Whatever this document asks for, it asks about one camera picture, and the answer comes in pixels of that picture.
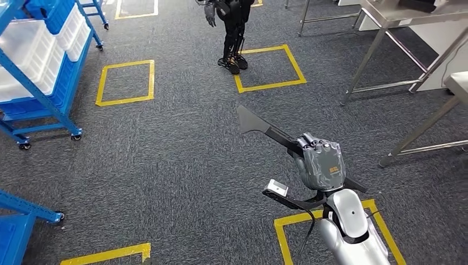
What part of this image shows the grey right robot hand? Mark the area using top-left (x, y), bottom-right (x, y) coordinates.
top-left (292, 132), bottom-right (346, 192)

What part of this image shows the black plastic frame part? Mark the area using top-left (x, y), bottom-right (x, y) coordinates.
top-left (236, 105), bottom-right (368, 194)

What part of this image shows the stainless steel workbench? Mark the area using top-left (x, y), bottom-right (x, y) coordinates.
top-left (378, 71), bottom-right (468, 169)

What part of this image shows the blue metal shelf rack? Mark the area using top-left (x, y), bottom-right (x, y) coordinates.
top-left (0, 189), bottom-right (66, 265)

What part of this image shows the yellow floor tape square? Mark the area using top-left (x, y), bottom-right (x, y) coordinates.
top-left (274, 199), bottom-right (407, 265)
top-left (95, 59), bottom-right (156, 107)
top-left (233, 44), bottom-right (307, 94)
top-left (60, 243), bottom-right (151, 265)
top-left (115, 0), bottom-right (159, 20)

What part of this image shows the black humanoid robot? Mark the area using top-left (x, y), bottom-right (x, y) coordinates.
top-left (197, 0), bottom-right (255, 76)

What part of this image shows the black flat object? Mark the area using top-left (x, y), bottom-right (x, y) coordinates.
top-left (397, 0), bottom-right (438, 13)

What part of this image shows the blue plastic bin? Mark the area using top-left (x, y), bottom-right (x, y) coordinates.
top-left (0, 34), bottom-right (92, 117)
top-left (24, 0), bottom-right (76, 35)

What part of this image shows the blue wheeled bin rack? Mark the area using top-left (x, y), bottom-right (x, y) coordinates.
top-left (0, 0), bottom-right (110, 151)

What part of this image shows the white plastic bin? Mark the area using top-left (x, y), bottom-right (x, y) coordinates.
top-left (55, 4), bottom-right (92, 62)
top-left (0, 20), bottom-right (66, 104)

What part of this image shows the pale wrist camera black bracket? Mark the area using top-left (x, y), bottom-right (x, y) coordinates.
top-left (262, 179), bottom-right (328, 211)

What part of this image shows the black camera cable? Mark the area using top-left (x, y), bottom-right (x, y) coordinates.
top-left (297, 208), bottom-right (317, 265)

